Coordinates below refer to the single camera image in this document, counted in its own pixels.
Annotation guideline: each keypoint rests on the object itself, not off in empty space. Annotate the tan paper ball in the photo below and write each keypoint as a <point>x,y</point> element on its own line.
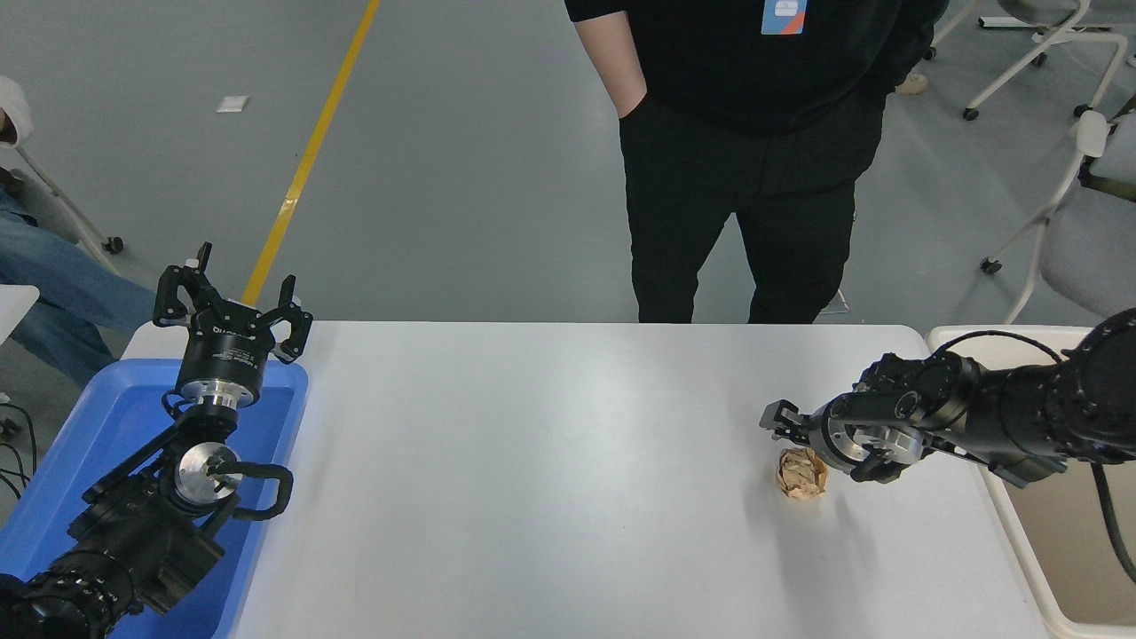
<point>801,475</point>

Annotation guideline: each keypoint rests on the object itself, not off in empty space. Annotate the white paper scrap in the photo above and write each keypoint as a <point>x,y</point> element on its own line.
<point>233,104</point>

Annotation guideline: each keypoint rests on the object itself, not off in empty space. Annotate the grey floor plate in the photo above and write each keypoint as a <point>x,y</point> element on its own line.
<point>836,304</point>

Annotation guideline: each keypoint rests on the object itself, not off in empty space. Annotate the large pale bin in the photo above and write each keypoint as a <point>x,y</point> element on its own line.
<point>1065,550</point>

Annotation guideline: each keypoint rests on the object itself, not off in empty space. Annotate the blue plastic tray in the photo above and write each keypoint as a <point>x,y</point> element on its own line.
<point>106,417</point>

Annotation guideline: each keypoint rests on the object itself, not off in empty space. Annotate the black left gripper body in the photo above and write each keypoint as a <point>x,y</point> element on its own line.
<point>226,351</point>

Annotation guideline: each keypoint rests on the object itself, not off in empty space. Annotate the person's right forearm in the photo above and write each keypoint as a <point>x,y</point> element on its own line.
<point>612,62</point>

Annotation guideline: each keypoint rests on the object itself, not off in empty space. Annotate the person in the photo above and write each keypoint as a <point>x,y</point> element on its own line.
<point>62,284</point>
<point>912,83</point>
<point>754,177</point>

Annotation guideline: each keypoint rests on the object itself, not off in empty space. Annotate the blue white name badge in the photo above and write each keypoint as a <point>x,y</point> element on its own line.
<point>783,16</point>

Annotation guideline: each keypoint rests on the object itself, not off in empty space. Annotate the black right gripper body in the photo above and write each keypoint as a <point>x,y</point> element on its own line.
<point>815,435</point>

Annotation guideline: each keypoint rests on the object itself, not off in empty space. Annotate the white chair with casters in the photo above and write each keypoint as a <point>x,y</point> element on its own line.
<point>113,243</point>

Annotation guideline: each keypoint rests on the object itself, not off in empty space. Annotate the grey upholstered chair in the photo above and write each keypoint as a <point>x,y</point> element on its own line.
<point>1092,248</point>

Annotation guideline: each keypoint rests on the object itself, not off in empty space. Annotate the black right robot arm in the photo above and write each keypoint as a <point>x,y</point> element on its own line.
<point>1021,408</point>

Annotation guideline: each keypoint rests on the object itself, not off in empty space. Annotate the small white table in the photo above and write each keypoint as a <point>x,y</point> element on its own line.
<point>16,306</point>

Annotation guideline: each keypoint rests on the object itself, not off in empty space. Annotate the white frame chair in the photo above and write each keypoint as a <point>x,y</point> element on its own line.
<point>1065,28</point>

